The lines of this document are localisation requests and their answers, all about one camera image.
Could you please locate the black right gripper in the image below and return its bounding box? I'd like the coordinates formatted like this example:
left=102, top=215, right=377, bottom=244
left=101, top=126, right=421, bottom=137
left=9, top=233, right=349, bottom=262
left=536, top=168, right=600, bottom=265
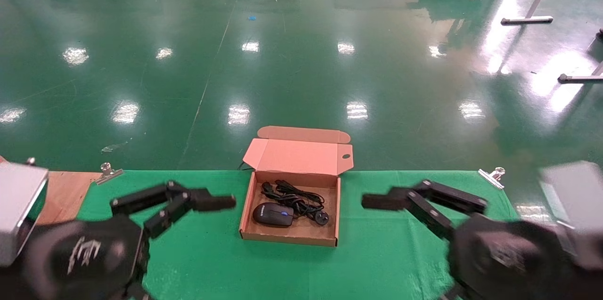
left=361, top=179, right=574, bottom=300

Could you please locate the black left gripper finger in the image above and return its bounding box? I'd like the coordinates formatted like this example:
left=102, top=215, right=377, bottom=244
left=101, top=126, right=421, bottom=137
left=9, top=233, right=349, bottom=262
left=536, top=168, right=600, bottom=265
left=110, top=180, right=237, bottom=240

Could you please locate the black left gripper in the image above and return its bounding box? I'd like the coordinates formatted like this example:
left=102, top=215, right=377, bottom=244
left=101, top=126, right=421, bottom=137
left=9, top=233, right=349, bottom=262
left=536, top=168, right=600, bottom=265
left=23, top=216, right=152, bottom=300

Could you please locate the black computer mouse with cord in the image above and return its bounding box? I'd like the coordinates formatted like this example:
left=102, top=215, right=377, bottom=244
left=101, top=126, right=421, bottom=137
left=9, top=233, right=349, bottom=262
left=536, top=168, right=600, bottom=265
left=253, top=180, right=326, bottom=228

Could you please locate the black power cable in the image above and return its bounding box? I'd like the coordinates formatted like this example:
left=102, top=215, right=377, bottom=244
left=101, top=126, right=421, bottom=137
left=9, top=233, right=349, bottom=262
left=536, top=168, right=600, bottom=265
left=261, top=181, right=330, bottom=226

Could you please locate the open brown cardboard box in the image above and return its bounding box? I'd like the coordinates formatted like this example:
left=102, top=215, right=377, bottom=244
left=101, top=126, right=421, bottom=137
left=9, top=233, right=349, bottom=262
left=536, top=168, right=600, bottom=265
left=239, top=126, right=354, bottom=247

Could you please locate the silver binder clip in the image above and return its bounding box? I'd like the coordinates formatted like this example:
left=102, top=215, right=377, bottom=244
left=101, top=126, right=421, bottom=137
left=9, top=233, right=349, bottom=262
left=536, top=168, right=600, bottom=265
left=478, top=167, right=506, bottom=190
left=94, top=162, right=124, bottom=185

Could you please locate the green tablecloth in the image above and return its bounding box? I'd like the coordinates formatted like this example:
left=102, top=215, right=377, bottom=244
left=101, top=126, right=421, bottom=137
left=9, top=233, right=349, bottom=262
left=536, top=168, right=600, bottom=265
left=78, top=170, right=519, bottom=300

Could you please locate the clear plastic floor scrap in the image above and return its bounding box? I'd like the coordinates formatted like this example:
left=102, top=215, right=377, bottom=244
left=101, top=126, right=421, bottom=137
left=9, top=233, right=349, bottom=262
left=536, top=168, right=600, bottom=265
left=101, top=142, right=132, bottom=154

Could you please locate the grey table foot with leg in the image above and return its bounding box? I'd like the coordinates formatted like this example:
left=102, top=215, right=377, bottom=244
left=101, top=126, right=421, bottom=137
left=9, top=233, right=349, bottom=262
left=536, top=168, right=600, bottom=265
left=558, top=61, right=603, bottom=84

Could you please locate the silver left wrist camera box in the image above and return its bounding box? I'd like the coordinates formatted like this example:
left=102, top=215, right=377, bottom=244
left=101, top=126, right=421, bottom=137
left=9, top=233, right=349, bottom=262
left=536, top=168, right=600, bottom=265
left=0, top=163, right=49, bottom=268

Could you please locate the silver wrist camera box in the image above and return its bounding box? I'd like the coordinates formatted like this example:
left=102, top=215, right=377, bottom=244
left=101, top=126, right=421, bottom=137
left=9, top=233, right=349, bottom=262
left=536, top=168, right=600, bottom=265
left=0, top=163, right=49, bottom=268
left=538, top=161, right=603, bottom=271

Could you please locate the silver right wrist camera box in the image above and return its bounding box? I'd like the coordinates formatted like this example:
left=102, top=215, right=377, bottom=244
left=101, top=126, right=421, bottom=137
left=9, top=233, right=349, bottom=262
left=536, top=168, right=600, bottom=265
left=538, top=161, right=603, bottom=271

